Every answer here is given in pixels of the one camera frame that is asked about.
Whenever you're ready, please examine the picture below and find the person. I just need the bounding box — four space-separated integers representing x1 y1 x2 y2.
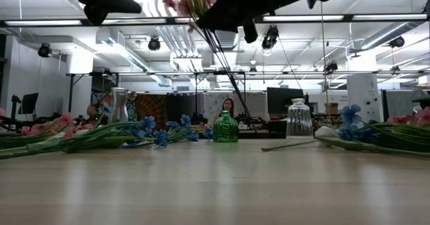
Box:
87 103 101 125
213 97 237 124

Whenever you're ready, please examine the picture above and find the orange patterned tapestry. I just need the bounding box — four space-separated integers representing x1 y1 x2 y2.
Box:
134 93 169 124

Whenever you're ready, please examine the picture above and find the tall clear glass vase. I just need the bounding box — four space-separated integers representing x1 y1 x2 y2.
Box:
110 87 130 125

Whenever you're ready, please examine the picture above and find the black overhead frame beam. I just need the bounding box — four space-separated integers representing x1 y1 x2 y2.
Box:
0 13 430 28

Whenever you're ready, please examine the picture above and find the white LED light bar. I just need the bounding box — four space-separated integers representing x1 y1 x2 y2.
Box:
263 15 345 22
352 13 427 21
101 17 194 25
5 19 83 27

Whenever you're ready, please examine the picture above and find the black partition panel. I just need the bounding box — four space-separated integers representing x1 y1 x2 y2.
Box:
167 93 202 122

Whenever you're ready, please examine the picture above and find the ribbed clear glass vase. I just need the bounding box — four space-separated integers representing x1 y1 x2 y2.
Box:
286 97 314 140

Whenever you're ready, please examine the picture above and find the white column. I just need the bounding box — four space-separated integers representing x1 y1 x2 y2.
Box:
347 73 381 132

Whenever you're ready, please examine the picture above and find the black aluminium table frame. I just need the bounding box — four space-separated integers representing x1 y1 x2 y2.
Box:
201 129 318 140

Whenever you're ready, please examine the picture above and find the green glass vase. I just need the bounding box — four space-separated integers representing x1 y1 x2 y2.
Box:
213 109 240 144

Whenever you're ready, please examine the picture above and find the black background rig frame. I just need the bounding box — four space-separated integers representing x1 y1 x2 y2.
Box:
66 69 430 118

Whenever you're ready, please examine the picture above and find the silver ceiling duct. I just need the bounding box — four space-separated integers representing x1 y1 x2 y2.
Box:
360 21 426 50

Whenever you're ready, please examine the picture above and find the black computer monitor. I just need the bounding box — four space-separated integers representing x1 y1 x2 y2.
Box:
266 87 309 116
18 92 40 116

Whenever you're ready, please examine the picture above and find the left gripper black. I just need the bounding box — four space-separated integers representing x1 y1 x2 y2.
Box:
69 0 142 26

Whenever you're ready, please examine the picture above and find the pink artificial flower bunch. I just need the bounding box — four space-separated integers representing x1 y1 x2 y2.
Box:
0 107 98 150
385 106 430 127
162 0 253 120

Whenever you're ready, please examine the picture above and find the cardboard box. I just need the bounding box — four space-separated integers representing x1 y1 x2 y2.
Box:
325 102 339 116

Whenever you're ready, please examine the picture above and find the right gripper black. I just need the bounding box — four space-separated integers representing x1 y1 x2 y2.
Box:
198 0 310 44

